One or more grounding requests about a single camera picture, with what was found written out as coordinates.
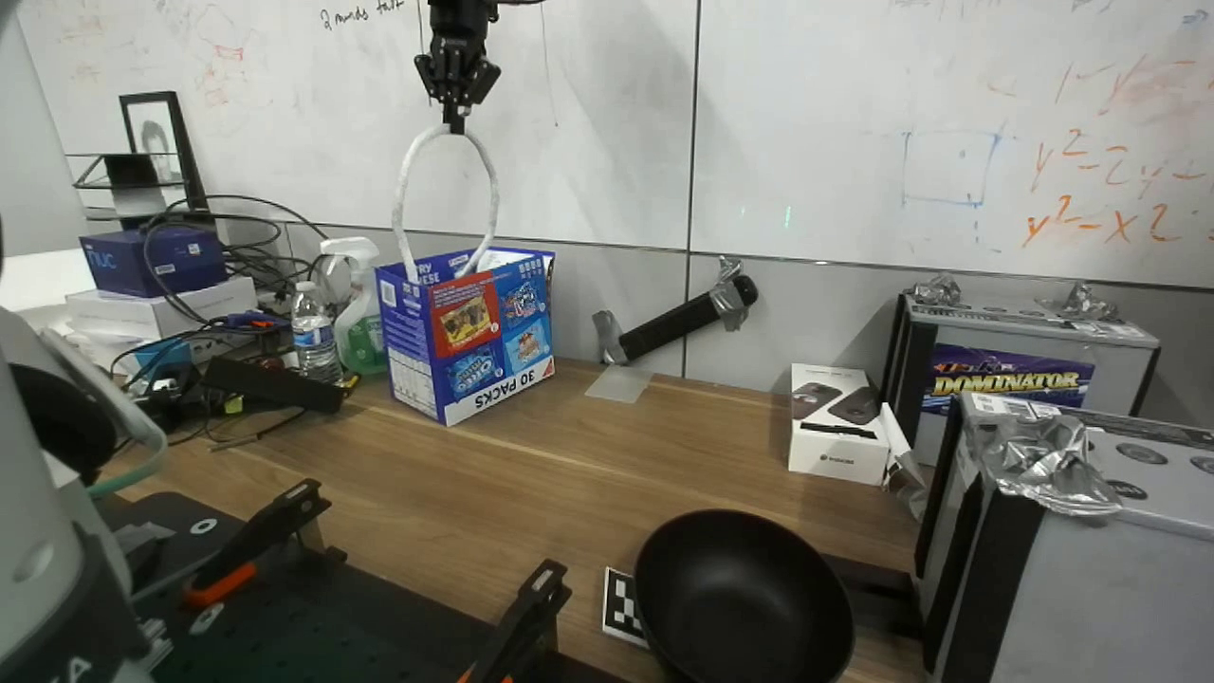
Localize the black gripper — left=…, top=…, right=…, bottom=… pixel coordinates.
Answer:
left=412, top=0, right=505, bottom=129

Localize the thick white rope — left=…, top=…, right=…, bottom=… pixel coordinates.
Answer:
left=389, top=122, right=505, bottom=284

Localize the blue cardboard snack box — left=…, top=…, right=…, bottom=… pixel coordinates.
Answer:
left=373, top=244, right=562, bottom=428

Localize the small dark blue box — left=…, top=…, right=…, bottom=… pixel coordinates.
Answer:
left=77, top=223, right=231, bottom=302

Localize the white box stack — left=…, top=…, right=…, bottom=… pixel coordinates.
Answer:
left=60, top=274, right=261, bottom=364

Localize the white product box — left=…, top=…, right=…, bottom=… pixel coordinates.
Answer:
left=785, top=359, right=918, bottom=488

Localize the clear plastic water bottle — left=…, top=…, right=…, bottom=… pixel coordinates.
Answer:
left=289, top=278, right=341, bottom=382

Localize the long black rectangular bar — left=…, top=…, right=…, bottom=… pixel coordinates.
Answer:
left=201, top=355, right=347, bottom=417

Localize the black orange bar clamp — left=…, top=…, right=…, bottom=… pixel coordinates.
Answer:
left=455, top=559, right=575, bottom=683
left=178, top=474, right=332, bottom=614

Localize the crumpled aluminium foil piece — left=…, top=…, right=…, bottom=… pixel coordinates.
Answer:
left=964, top=392, right=1130, bottom=524
left=1035, top=279, right=1117, bottom=325
left=904, top=274, right=967, bottom=317

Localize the black white fiducial tag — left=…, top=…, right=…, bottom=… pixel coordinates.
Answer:
left=594, top=564, right=651, bottom=652

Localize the black table mat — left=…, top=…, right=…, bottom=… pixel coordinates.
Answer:
left=92, top=488, right=622, bottom=683

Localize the black frying pan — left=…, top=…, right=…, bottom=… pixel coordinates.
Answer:
left=628, top=509, right=924, bottom=683

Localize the black Dominator battery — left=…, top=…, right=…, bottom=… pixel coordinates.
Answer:
left=880, top=284, right=1164, bottom=470

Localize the black cable bundle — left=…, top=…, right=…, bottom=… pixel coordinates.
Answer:
left=131, top=191, right=332, bottom=328

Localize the black picture frame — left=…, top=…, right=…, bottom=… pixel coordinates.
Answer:
left=117, top=88, right=211, bottom=220

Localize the black handled scraper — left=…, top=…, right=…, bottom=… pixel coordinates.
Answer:
left=579, top=265, right=765, bottom=409

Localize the black wire stand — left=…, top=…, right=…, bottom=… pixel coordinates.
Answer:
left=69, top=146, right=193, bottom=226

